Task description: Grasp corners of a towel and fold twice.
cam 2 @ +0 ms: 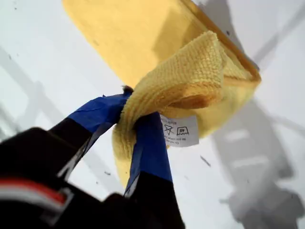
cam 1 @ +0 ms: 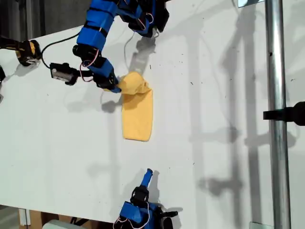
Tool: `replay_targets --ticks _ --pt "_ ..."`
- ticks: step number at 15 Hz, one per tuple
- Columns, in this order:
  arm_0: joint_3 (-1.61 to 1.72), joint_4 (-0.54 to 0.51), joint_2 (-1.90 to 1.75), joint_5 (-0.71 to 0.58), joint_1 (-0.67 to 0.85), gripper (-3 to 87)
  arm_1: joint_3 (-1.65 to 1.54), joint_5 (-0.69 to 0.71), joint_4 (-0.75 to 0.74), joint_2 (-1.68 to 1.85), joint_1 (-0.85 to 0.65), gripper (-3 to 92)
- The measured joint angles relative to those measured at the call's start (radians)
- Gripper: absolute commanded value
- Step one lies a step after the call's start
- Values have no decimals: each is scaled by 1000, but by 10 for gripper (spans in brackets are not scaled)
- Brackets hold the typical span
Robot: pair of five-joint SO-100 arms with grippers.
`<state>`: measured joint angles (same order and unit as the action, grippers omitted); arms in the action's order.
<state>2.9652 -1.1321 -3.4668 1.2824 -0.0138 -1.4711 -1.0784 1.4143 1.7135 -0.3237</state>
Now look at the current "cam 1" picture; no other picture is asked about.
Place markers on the yellow microfibre towel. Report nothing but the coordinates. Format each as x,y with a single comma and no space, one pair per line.
138,114

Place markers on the black and yellow clamp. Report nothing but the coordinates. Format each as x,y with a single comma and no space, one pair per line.
28,52

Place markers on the white plastic container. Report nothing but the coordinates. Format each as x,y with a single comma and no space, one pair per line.
57,224

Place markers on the small black object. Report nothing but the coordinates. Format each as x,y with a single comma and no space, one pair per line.
2,74

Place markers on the white table leg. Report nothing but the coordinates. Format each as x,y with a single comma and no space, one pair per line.
24,217

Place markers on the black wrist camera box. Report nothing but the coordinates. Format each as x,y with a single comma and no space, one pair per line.
166,220
62,74

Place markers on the steel post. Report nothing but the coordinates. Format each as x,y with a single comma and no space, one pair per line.
277,119

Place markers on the black post clamp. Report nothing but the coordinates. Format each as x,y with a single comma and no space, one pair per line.
286,114

